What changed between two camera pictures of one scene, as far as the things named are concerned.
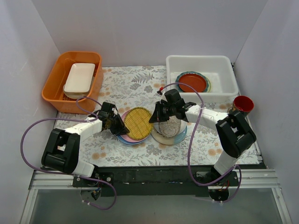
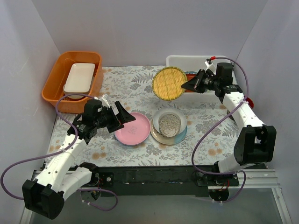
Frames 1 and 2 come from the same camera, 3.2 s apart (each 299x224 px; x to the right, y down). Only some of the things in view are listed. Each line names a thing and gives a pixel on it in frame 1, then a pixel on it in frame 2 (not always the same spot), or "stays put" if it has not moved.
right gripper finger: [159, 115] to [191, 84]
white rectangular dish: [79, 80] stays put
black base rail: [157, 180] stays put
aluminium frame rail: [262, 179] stays put
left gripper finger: [117, 127] to [123, 115]
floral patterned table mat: [131, 87] stays put
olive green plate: [137, 120] to [167, 83]
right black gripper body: [163, 112] to [200, 81]
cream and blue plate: [169, 141] stays put
